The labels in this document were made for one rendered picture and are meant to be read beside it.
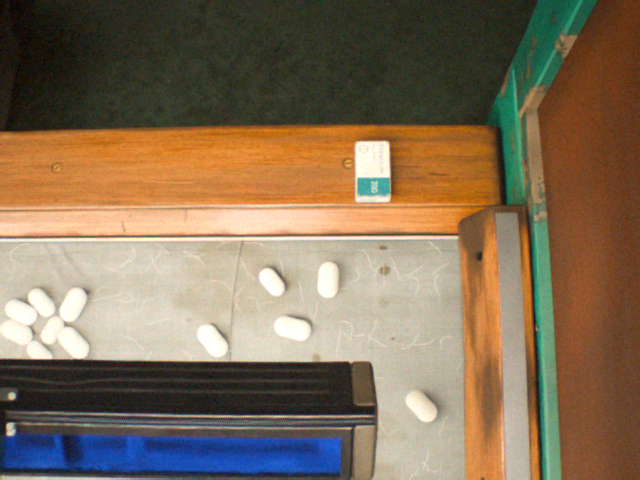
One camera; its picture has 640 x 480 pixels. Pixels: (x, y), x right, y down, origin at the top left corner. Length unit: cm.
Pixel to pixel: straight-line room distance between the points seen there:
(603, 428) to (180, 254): 48
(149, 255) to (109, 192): 8
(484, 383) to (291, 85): 110
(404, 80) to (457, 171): 89
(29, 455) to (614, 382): 40
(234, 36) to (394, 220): 101
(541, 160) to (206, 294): 37
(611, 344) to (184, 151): 51
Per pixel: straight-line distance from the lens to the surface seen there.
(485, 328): 83
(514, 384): 80
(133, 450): 58
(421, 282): 93
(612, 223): 65
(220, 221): 93
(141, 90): 185
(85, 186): 96
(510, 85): 93
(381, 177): 91
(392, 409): 91
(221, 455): 57
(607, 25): 66
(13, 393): 57
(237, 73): 183
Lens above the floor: 164
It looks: 75 degrees down
